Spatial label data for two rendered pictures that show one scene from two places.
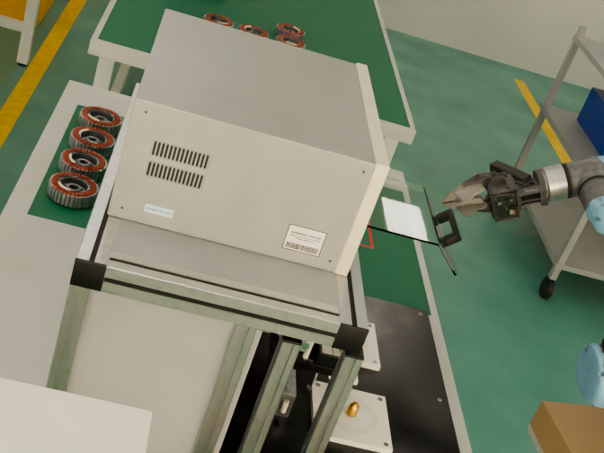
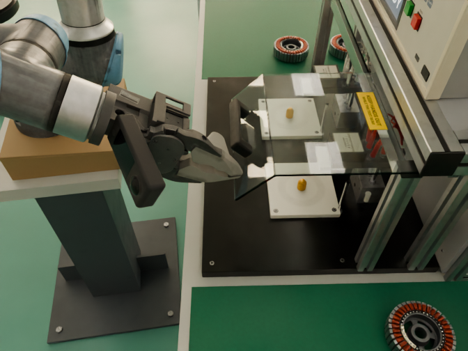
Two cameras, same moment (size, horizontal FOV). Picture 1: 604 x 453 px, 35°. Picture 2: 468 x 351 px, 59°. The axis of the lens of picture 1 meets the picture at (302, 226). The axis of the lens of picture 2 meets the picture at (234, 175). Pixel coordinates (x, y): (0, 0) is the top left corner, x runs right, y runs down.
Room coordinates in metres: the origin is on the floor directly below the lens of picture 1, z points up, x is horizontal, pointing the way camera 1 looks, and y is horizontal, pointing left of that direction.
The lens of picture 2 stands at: (2.30, -0.21, 1.50)
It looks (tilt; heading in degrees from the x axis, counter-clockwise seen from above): 49 degrees down; 189
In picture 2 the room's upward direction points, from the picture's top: straight up
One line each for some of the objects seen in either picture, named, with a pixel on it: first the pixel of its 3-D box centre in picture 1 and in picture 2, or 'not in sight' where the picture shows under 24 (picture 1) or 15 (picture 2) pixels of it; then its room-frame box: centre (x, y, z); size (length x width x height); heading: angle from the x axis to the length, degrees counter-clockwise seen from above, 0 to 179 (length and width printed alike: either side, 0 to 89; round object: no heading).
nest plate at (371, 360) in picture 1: (342, 338); (301, 189); (1.69, -0.16, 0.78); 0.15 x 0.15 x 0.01; 11
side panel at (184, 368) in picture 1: (141, 384); not in sight; (1.18, 0.15, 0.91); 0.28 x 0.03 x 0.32; 101
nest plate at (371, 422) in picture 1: (350, 415); not in sight; (1.45, -0.20, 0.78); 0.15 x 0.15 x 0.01; 11
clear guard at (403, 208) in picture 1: (377, 213); (331, 130); (1.78, -0.14, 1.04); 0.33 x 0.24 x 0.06; 101
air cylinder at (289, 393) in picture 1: (279, 390); not in sight; (1.43, -0.06, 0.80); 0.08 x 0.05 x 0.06; 11
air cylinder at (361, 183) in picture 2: not in sight; (366, 182); (1.66, -0.02, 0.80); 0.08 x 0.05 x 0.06; 11
